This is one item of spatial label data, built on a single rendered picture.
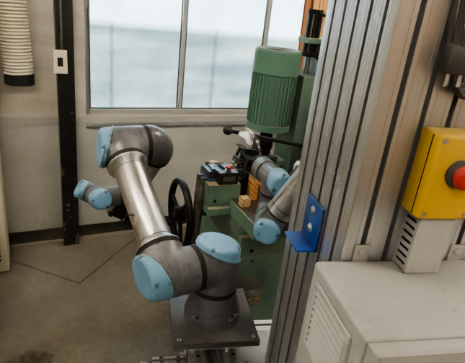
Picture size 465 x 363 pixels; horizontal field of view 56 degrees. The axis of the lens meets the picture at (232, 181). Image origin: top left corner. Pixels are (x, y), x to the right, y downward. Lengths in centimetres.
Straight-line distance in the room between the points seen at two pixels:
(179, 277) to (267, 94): 85
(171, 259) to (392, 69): 65
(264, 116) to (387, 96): 103
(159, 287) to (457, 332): 62
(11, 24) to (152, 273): 184
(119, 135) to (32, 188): 181
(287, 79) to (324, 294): 108
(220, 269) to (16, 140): 203
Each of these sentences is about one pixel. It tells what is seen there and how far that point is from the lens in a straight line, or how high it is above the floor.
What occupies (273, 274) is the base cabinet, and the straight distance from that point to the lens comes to 180.
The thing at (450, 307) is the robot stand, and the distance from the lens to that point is 72.
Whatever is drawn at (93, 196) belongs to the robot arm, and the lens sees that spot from 160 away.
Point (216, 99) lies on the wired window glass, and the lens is 319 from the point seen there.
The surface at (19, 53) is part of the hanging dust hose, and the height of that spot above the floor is 125.
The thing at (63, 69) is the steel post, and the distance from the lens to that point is 271.
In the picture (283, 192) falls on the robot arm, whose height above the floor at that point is 115.
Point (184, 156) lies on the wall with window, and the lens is 314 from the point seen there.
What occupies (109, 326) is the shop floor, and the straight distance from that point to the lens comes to 245.
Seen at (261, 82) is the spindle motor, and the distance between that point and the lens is 165.
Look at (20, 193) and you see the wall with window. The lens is 302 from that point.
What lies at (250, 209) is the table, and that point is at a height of 90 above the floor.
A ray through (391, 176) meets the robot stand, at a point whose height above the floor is 138.
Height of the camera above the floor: 160
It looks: 22 degrees down
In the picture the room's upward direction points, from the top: 7 degrees clockwise
